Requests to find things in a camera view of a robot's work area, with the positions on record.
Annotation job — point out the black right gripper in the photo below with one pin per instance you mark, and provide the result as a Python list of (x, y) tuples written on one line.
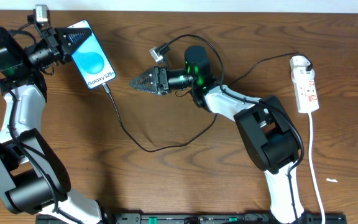
[(161, 80)]

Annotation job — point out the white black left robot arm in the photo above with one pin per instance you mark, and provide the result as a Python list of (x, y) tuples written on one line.
[(33, 179)]

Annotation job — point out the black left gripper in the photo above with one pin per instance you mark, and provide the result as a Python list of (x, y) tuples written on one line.
[(55, 42)]

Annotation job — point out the blue Galaxy smartphone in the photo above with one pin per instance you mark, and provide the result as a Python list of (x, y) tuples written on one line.
[(90, 59)]

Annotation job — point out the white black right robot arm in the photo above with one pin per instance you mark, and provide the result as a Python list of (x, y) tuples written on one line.
[(269, 136)]

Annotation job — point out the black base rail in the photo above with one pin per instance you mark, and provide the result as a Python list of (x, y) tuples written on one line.
[(136, 218)]

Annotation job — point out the small white paper scrap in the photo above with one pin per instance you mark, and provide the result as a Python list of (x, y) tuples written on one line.
[(331, 180)]

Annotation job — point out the white power strip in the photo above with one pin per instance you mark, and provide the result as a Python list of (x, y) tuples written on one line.
[(302, 76)]

